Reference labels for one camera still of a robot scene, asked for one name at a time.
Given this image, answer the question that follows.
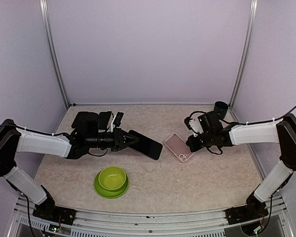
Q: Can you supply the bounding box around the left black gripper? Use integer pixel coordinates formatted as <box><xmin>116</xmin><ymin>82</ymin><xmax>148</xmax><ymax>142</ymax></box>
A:
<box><xmin>86</xmin><ymin>127</ymin><xmax>139</xmax><ymax>151</ymax></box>

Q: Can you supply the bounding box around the dark phone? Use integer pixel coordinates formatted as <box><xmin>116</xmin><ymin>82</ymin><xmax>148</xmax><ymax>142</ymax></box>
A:
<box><xmin>128</xmin><ymin>130</ymin><xmax>163</xmax><ymax>160</ymax></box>

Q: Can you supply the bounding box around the pink phone case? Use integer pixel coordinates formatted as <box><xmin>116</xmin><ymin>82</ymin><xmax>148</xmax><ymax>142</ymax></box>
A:
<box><xmin>164</xmin><ymin>133</ymin><xmax>194</xmax><ymax>163</ymax></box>

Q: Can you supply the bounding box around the black phone case horizontal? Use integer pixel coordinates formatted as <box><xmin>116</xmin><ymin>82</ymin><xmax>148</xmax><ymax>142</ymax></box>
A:
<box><xmin>71</xmin><ymin>111</ymin><xmax>89</xmax><ymax>128</ymax></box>

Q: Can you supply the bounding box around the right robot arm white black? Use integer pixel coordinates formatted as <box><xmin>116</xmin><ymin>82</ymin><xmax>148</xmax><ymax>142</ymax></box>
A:
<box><xmin>184</xmin><ymin>101</ymin><xmax>296</xmax><ymax>219</ymax></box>

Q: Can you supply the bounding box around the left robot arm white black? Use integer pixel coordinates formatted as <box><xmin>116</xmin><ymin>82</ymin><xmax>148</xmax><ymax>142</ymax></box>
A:
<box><xmin>0</xmin><ymin>111</ymin><xmax>139</xmax><ymax>220</ymax></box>

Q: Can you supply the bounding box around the black cylinder cup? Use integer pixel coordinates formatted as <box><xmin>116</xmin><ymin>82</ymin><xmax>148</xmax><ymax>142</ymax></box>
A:
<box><xmin>213</xmin><ymin>101</ymin><xmax>228</xmax><ymax>119</ymax></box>

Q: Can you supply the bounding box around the green bowl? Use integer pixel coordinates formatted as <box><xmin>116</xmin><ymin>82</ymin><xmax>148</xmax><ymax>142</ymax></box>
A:
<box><xmin>98</xmin><ymin>166</ymin><xmax>127</xmax><ymax>191</ymax></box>

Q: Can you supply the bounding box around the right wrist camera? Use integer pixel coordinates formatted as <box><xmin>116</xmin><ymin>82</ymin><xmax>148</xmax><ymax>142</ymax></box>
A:
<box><xmin>184</xmin><ymin>117</ymin><xmax>203</xmax><ymax>136</ymax></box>

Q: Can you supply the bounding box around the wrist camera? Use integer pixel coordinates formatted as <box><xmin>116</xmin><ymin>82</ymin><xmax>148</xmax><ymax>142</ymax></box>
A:
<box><xmin>110</xmin><ymin>112</ymin><xmax>124</xmax><ymax>132</ymax></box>
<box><xmin>184</xmin><ymin>117</ymin><xmax>203</xmax><ymax>136</ymax></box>

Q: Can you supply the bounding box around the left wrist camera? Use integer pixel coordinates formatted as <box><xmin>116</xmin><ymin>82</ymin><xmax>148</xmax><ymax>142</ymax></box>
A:
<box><xmin>110</xmin><ymin>112</ymin><xmax>124</xmax><ymax>132</ymax></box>

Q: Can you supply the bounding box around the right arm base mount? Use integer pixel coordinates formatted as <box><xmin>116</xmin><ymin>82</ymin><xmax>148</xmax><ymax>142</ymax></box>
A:
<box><xmin>224</xmin><ymin>192</ymin><xmax>269</xmax><ymax>225</ymax></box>

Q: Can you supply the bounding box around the front aluminium rail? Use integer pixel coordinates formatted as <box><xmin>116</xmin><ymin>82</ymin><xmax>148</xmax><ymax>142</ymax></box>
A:
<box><xmin>4</xmin><ymin>196</ymin><xmax>294</xmax><ymax>237</ymax></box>

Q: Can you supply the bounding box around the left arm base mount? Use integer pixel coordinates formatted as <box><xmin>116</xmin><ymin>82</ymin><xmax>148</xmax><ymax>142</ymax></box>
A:
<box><xmin>33</xmin><ymin>185</ymin><xmax>76</xmax><ymax>226</ymax></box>

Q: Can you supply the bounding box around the right aluminium frame post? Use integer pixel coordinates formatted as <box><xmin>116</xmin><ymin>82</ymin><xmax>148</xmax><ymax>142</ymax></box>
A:
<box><xmin>229</xmin><ymin>0</ymin><xmax>258</xmax><ymax>110</ymax></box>

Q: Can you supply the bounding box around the aluminium frame post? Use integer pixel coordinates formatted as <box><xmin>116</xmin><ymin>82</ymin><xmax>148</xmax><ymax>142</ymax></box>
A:
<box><xmin>229</xmin><ymin>0</ymin><xmax>258</xmax><ymax>110</ymax></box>
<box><xmin>39</xmin><ymin>0</ymin><xmax>71</xmax><ymax>109</ymax></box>

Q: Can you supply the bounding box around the left aluminium frame post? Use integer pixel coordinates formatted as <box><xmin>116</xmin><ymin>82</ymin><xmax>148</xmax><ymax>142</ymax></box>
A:
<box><xmin>39</xmin><ymin>0</ymin><xmax>71</xmax><ymax>109</ymax></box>

